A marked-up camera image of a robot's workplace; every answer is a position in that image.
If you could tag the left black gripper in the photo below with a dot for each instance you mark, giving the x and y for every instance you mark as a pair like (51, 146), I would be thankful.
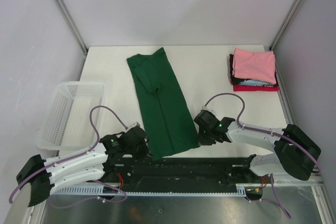
(145, 153)

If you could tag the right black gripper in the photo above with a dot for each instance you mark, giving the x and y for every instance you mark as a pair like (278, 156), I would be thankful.
(202, 141)

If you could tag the green t shirt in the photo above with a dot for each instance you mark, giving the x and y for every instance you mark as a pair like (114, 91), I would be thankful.
(166, 118)

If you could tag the red t shirt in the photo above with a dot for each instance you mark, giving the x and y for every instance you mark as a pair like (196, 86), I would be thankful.
(244, 88)

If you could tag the black printed t shirt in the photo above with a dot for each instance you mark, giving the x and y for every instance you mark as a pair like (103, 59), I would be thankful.
(248, 82)

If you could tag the pink t shirt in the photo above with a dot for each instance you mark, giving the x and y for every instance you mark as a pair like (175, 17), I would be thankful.
(254, 65)

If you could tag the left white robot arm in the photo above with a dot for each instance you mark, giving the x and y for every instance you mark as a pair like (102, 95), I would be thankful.
(47, 176)

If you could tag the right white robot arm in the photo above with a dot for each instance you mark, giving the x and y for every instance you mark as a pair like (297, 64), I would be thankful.
(292, 151)

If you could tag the white plastic basket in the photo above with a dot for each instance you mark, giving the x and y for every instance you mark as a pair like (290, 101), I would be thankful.
(69, 116)

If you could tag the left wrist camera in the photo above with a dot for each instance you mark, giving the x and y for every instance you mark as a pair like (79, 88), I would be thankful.
(133, 125)

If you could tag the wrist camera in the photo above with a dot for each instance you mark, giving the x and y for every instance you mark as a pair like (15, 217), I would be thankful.
(133, 125)
(205, 108)

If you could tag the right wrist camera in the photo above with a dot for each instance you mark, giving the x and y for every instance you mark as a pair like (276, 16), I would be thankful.
(205, 108)

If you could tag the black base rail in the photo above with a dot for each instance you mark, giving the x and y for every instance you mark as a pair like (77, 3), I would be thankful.
(186, 174)

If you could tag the grey slotted cable duct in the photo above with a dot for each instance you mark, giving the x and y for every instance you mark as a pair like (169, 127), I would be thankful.
(104, 191)

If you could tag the right aluminium frame post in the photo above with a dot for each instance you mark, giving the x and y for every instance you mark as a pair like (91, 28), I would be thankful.
(294, 8)

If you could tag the aluminium frame post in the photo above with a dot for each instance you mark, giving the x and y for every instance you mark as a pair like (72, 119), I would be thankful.
(71, 25)
(294, 8)

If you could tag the left aluminium frame post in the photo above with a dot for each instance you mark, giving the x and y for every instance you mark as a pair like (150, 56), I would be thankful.
(71, 25)

